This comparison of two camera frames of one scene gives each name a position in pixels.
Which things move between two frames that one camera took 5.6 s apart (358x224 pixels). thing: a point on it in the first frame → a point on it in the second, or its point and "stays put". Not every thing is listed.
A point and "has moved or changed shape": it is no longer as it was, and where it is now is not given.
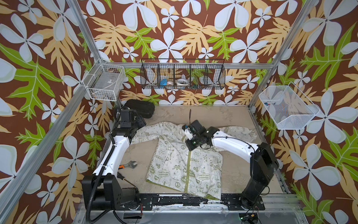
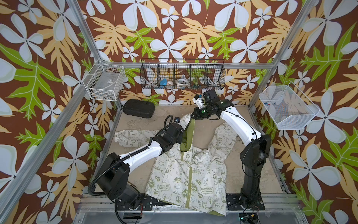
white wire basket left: (105, 81) stays put
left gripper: (141, 121) → (180, 136)
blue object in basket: (163, 82) stays put
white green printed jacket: (174, 168) has moved or changed shape
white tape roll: (182, 82) stays put
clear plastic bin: (288, 108) stays put
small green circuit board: (251, 216) stays put
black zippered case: (144, 109) stays put
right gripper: (188, 143) → (197, 116)
